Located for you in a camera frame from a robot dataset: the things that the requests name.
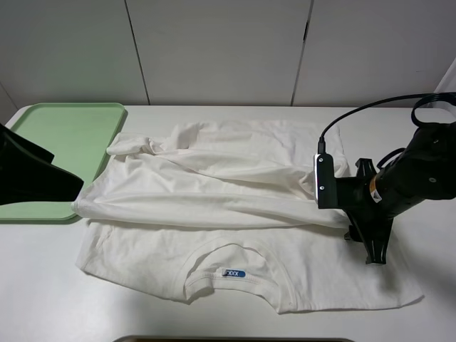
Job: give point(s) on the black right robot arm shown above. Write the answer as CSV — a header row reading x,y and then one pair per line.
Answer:
x,y
424,170

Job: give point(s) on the green plastic tray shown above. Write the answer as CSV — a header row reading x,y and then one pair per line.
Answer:
x,y
76,133

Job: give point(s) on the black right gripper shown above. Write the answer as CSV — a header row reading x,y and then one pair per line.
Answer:
x,y
368,221

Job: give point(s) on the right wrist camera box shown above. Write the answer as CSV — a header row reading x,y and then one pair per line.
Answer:
x,y
325,182

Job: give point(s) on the white short sleeve t-shirt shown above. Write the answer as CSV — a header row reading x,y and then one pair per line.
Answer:
x,y
230,206

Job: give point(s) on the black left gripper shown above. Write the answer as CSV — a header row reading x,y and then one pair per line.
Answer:
x,y
28,175

